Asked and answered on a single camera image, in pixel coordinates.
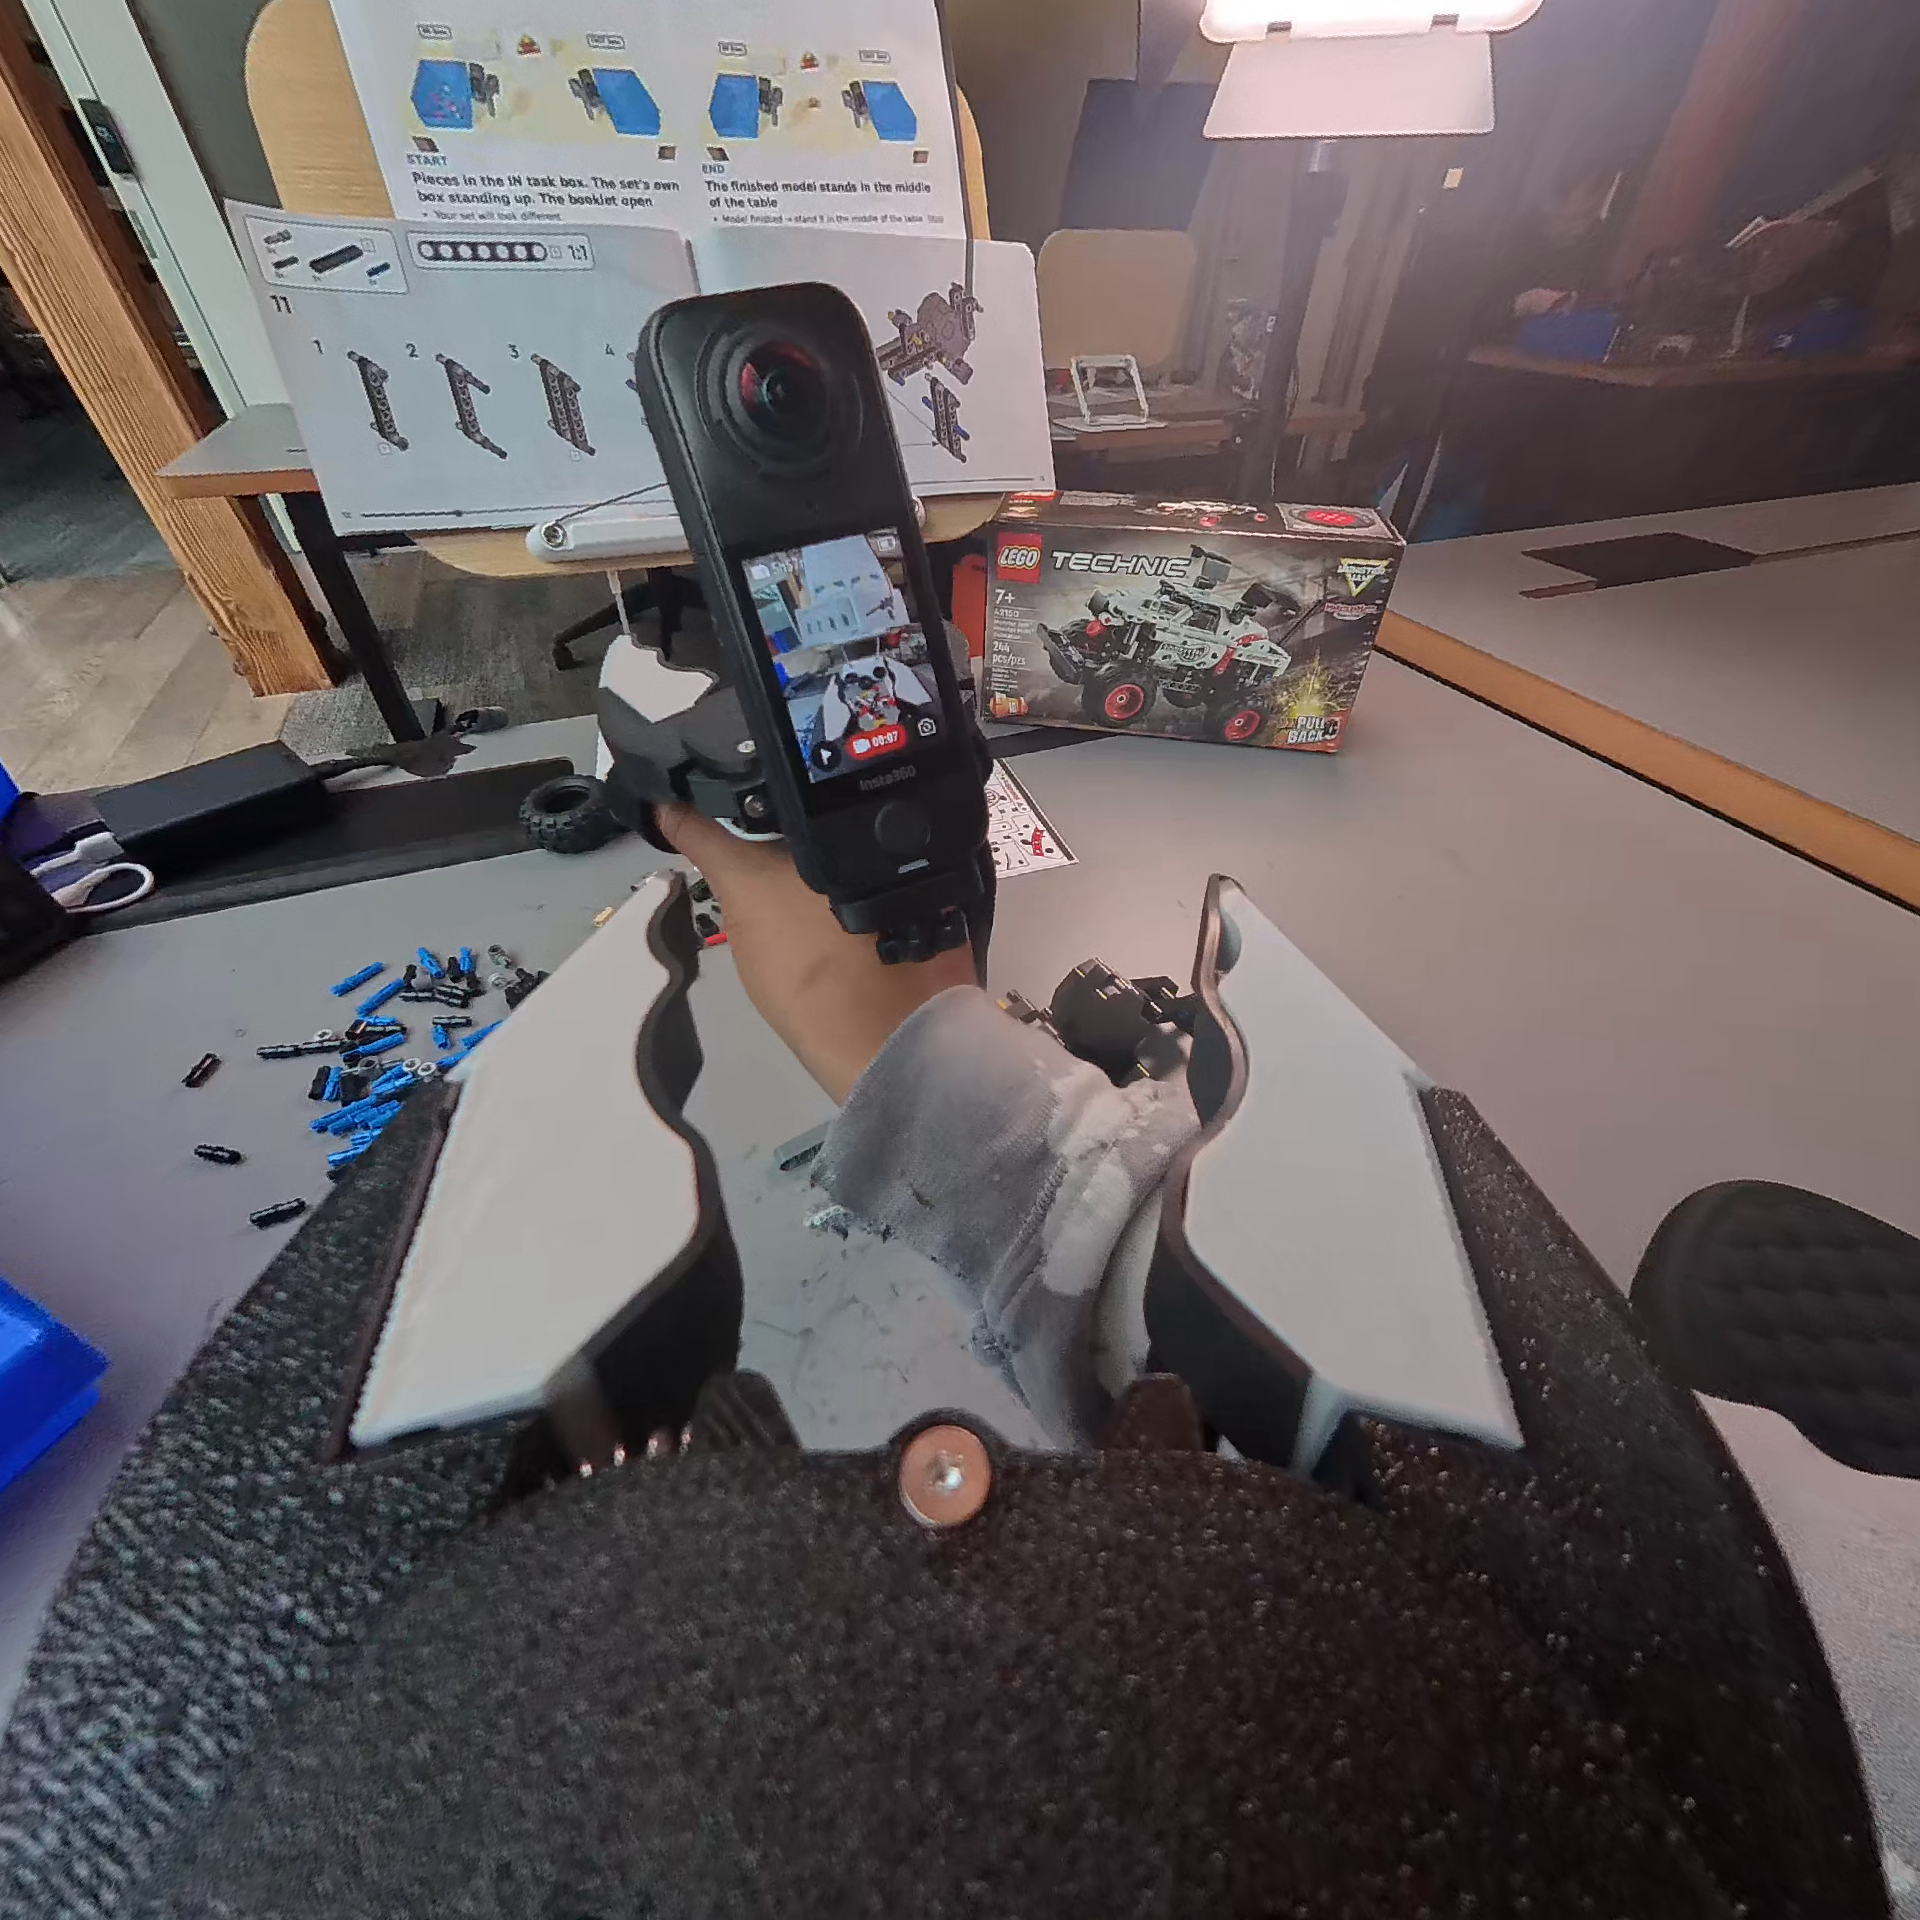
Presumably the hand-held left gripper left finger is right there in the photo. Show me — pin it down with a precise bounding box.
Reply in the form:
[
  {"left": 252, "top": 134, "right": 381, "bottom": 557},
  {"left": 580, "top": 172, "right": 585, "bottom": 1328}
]
[{"left": 349, "top": 872, "right": 741, "bottom": 1453}]

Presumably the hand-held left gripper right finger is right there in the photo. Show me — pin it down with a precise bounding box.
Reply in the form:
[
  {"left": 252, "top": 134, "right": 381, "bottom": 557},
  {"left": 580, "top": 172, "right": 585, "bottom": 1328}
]
[{"left": 1151, "top": 876, "right": 1527, "bottom": 1484}]

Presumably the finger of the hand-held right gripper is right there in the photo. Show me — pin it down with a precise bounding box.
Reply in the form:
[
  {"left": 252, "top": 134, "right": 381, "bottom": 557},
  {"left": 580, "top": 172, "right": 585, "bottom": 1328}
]
[{"left": 598, "top": 645, "right": 716, "bottom": 741}]

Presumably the person's right forearm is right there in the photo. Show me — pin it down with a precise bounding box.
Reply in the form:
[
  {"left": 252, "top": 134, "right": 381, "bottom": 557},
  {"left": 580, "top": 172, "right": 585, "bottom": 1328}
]
[{"left": 806, "top": 986, "right": 1221, "bottom": 1455}]

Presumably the white desk with orange edge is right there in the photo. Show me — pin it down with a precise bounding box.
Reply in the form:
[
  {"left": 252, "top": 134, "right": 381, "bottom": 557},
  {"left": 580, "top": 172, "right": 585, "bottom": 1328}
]
[{"left": 1372, "top": 480, "right": 1920, "bottom": 915}]

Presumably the background long desk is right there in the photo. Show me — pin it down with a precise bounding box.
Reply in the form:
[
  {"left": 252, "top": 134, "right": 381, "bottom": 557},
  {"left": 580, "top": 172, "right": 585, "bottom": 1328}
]
[{"left": 1462, "top": 294, "right": 1920, "bottom": 452}]

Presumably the person's right hand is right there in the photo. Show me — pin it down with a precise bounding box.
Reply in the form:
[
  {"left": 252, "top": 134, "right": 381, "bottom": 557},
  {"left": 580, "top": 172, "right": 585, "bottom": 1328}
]
[{"left": 656, "top": 806, "right": 988, "bottom": 1108}]

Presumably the black chair base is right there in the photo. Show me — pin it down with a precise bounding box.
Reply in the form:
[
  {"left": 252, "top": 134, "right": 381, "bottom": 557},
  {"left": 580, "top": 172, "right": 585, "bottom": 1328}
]
[{"left": 551, "top": 562, "right": 706, "bottom": 675}]

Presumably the black toy tyre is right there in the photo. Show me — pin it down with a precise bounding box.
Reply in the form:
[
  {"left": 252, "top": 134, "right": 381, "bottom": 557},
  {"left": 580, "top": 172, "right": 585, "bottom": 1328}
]
[{"left": 521, "top": 770, "right": 621, "bottom": 861}]

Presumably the pile of small building pieces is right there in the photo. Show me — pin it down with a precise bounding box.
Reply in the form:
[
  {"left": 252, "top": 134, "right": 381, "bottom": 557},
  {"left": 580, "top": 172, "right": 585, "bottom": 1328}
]
[{"left": 180, "top": 938, "right": 561, "bottom": 1230}]

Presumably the open building booklet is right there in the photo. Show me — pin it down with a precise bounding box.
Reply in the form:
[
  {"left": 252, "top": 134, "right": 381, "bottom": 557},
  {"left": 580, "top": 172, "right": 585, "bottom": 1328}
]
[{"left": 223, "top": 199, "right": 1055, "bottom": 538}]

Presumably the printed instruction sheet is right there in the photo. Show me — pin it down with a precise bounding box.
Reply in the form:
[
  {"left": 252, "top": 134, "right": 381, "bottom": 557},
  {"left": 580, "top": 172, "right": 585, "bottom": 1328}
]
[{"left": 328, "top": 0, "right": 966, "bottom": 243}]

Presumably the white sticker sheet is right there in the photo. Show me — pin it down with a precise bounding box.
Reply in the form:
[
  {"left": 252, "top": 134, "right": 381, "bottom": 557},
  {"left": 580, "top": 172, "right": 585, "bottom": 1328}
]
[{"left": 988, "top": 763, "right": 1080, "bottom": 883}]

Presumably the background wooden table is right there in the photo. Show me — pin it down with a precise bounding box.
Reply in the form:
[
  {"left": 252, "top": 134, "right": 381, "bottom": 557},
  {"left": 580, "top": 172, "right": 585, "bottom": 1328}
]
[{"left": 156, "top": 401, "right": 440, "bottom": 746}]

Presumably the black power adapter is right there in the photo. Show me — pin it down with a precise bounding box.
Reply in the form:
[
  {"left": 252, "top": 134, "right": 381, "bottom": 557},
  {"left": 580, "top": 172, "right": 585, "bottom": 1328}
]
[{"left": 92, "top": 741, "right": 336, "bottom": 891}]

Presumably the black office chair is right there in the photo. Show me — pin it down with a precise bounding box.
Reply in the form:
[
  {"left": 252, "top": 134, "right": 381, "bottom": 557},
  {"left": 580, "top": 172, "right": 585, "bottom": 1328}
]
[{"left": 1629, "top": 1180, "right": 1920, "bottom": 1486}]

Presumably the toy truck set box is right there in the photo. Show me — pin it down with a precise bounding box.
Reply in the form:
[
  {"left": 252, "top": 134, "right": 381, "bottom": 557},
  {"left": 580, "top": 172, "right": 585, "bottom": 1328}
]
[{"left": 980, "top": 486, "right": 1409, "bottom": 757}]

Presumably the blue plastic bin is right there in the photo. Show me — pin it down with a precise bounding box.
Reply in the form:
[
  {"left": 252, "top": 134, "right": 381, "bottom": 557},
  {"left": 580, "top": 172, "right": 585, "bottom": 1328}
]
[{"left": 0, "top": 1279, "right": 111, "bottom": 1495}]

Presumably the black light stand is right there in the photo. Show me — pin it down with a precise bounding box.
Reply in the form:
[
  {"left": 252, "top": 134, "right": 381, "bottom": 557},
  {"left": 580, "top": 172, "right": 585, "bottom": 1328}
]
[{"left": 1259, "top": 134, "right": 1354, "bottom": 510}]

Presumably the studio light panel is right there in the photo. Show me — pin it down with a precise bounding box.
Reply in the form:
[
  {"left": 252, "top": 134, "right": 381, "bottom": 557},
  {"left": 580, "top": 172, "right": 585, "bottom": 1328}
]
[{"left": 1199, "top": 0, "right": 1552, "bottom": 143}]

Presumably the black built toy frame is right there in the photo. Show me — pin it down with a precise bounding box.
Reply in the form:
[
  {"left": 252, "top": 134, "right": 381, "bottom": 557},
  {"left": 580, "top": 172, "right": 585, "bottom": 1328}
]
[{"left": 1001, "top": 958, "right": 1206, "bottom": 1086}]

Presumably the white wire stand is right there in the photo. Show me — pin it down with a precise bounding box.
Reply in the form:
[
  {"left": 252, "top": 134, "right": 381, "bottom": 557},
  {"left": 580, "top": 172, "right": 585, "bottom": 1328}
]
[{"left": 1068, "top": 350, "right": 1160, "bottom": 434}]

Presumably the wooden post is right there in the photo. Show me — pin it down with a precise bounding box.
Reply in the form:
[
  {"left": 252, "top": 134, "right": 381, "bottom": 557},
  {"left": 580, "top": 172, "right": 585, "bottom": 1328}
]
[{"left": 0, "top": 23, "right": 341, "bottom": 703}]

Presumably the black desk cable flap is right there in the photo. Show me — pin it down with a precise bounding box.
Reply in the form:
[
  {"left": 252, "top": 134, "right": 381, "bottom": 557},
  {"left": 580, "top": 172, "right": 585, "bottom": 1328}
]
[{"left": 1521, "top": 532, "right": 1760, "bottom": 600}]

